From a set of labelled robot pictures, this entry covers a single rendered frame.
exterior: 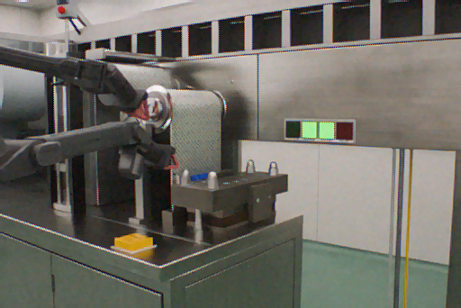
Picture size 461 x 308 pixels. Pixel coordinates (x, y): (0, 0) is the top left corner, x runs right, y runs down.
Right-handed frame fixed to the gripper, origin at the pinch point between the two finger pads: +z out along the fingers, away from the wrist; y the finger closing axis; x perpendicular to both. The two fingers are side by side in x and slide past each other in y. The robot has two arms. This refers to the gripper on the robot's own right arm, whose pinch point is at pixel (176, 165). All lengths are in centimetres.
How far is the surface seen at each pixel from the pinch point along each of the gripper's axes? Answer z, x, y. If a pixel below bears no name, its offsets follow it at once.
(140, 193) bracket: -2.3, -10.9, -8.6
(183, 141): -0.6, 7.7, 0.2
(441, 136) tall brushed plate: 22, 23, 70
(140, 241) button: -16.9, -25.7, 13.4
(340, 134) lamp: 22, 22, 41
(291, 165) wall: 251, 87, -111
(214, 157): 15.8, 9.2, 0.3
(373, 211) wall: 266, 58, -30
